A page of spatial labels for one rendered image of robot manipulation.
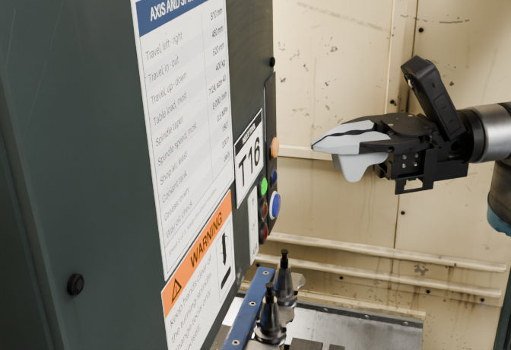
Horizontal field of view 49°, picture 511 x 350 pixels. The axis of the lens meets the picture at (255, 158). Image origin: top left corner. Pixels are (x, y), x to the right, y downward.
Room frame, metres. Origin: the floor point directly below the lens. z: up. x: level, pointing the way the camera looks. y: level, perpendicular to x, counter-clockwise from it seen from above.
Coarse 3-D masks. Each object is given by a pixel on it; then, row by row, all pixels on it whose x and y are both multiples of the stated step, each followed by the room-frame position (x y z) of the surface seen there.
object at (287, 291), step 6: (288, 264) 0.94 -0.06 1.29; (282, 270) 0.93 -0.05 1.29; (288, 270) 0.93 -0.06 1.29; (276, 276) 0.94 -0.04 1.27; (282, 276) 0.93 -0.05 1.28; (288, 276) 0.93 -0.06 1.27; (276, 282) 0.93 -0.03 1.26; (282, 282) 0.93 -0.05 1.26; (288, 282) 0.93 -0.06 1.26; (276, 288) 0.93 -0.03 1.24; (282, 288) 0.92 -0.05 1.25; (288, 288) 0.93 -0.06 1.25; (276, 294) 0.93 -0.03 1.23; (282, 294) 0.92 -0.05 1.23; (288, 294) 0.92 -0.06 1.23
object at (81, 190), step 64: (0, 0) 0.23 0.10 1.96; (64, 0) 0.27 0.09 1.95; (128, 0) 0.33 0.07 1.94; (256, 0) 0.58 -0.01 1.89; (0, 64) 0.22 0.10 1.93; (64, 64) 0.26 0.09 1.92; (128, 64) 0.32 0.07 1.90; (256, 64) 0.57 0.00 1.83; (0, 128) 0.22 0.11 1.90; (64, 128) 0.25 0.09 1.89; (128, 128) 0.31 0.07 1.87; (0, 192) 0.22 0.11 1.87; (64, 192) 0.24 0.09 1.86; (128, 192) 0.30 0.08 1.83; (0, 256) 0.22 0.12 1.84; (64, 256) 0.23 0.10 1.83; (128, 256) 0.29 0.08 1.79; (0, 320) 0.22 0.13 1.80; (64, 320) 0.22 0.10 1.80; (128, 320) 0.28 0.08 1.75
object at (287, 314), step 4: (280, 308) 0.90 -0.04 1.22; (284, 308) 0.90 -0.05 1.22; (288, 308) 0.90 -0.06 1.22; (260, 312) 0.89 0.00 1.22; (280, 312) 0.89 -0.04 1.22; (284, 312) 0.89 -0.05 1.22; (288, 312) 0.89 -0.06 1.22; (292, 312) 0.89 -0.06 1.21; (280, 316) 0.88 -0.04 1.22; (284, 316) 0.88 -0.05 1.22; (288, 316) 0.88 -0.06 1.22; (292, 316) 0.88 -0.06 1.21; (284, 320) 0.86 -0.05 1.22; (288, 320) 0.87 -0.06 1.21
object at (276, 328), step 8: (264, 304) 0.83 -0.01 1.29; (272, 304) 0.83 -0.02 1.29; (264, 312) 0.83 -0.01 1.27; (272, 312) 0.82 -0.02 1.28; (264, 320) 0.82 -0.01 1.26; (272, 320) 0.82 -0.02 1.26; (280, 320) 0.83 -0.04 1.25; (264, 328) 0.82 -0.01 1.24; (272, 328) 0.82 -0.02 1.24; (280, 328) 0.83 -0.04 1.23
